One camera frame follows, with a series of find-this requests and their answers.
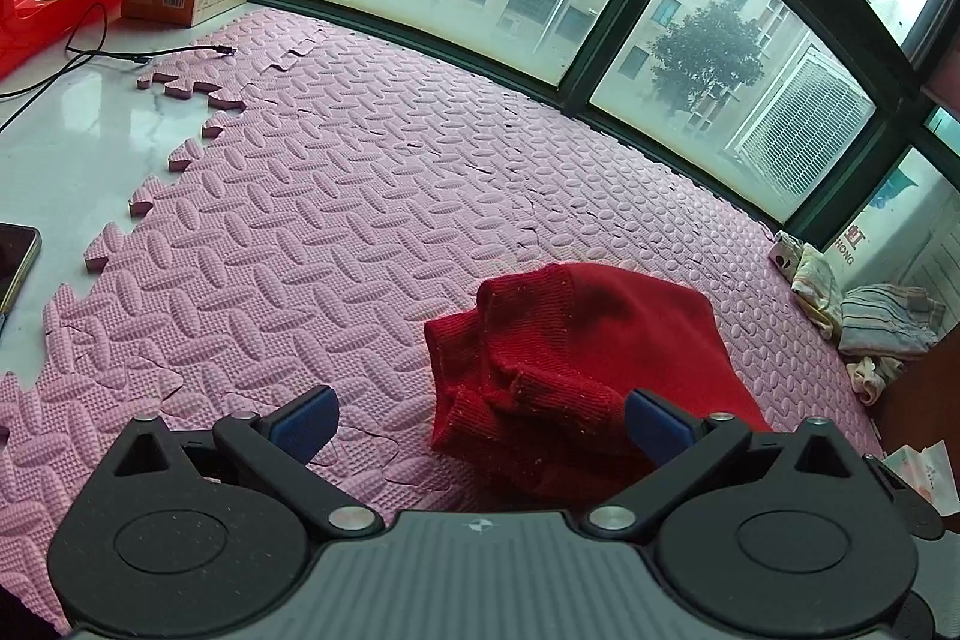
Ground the black cable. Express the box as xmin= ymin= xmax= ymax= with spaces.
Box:
xmin=0 ymin=1 xmax=238 ymax=132

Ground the cream small garment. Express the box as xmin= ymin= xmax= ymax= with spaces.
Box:
xmin=846 ymin=357 xmax=907 ymax=406

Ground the floral folded cloth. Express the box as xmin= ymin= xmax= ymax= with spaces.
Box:
xmin=791 ymin=244 xmax=841 ymax=341

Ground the black smartphone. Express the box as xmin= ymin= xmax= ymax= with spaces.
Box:
xmin=0 ymin=224 xmax=43 ymax=330

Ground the red knitted garment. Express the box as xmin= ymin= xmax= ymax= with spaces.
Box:
xmin=425 ymin=263 xmax=768 ymax=509

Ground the pink foam puzzle mat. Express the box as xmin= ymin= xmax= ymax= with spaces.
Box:
xmin=2 ymin=10 xmax=878 ymax=622

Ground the brown wooden furniture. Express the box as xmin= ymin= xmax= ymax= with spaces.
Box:
xmin=871 ymin=328 xmax=960 ymax=471

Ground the striped folded cloth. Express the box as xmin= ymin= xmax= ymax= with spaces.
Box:
xmin=838 ymin=284 xmax=946 ymax=360

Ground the green window frame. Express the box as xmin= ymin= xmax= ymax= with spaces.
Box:
xmin=29 ymin=0 xmax=960 ymax=252

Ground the white patterned small cloth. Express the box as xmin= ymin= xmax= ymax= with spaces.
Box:
xmin=768 ymin=230 xmax=804 ymax=281

